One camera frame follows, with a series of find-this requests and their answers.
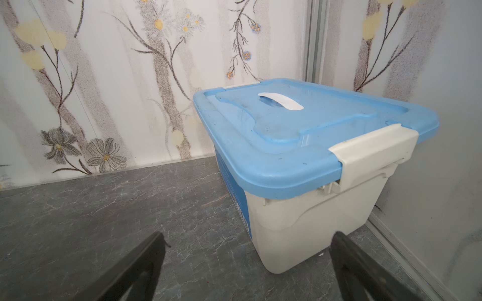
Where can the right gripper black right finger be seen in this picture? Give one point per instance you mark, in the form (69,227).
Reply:
(360,277)

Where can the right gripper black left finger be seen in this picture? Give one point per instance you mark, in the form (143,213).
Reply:
(135,276)

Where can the white storage bin blue lid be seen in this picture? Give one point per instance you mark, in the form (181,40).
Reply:
(303,161)

